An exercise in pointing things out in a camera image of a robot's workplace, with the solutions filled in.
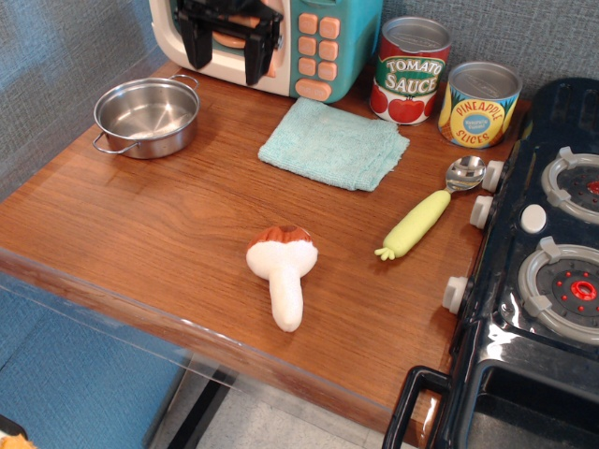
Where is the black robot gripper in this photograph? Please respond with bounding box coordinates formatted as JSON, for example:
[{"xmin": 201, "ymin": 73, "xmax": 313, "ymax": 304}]
[{"xmin": 176, "ymin": 1, "xmax": 284, "ymax": 86}]

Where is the stainless steel pot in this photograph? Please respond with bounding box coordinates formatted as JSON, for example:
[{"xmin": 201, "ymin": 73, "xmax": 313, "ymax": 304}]
[{"xmin": 93, "ymin": 75, "xmax": 200, "ymax": 160}]

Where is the orange microwave turntable plate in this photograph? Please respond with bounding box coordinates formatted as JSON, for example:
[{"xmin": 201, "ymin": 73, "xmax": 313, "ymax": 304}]
[{"xmin": 212, "ymin": 15, "xmax": 259, "ymax": 50}]

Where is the teal toy microwave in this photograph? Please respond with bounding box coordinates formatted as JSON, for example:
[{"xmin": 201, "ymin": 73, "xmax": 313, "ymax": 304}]
[{"xmin": 150, "ymin": 1, "xmax": 383, "ymax": 103}]

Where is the teal folded cloth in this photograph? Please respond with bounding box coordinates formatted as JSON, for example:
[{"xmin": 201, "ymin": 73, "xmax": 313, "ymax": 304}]
[{"xmin": 257, "ymin": 98, "xmax": 410, "ymax": 192}]

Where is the tomato sauce can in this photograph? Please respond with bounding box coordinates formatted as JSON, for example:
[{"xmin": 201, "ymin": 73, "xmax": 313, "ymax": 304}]
[{"xmin": 370, "ymin": 16, "xmax": 451, "ymax": 124}]

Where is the plush mushroom toy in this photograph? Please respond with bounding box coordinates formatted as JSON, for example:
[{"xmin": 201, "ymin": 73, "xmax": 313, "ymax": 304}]
[{"xmin": 246, "ymin": 225, "xmax": 318, "ymax": 332}]

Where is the pineapple slices can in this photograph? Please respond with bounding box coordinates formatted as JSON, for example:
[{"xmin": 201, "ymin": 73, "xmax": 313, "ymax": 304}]
[{"xmin": 438, "ymin": 61, "xmax": 522, "ymax": 149}]

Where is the black toy stove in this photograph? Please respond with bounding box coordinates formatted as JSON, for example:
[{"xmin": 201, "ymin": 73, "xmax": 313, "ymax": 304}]
[{"xmin": 384, "ymin": 78, "xmax": 598, "ymax": 448}]

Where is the orange plush toy corner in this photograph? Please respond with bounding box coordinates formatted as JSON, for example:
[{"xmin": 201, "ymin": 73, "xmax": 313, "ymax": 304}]
[{"xmin": 0, "ymin": 434, "xmax": 37, "ymax": 449}]

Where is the spoon with green handle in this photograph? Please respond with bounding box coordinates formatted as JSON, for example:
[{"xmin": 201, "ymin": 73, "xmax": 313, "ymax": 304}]
[{"xmin": 374, "ymin": 155, "xmax": 487, "ymax": 261}]

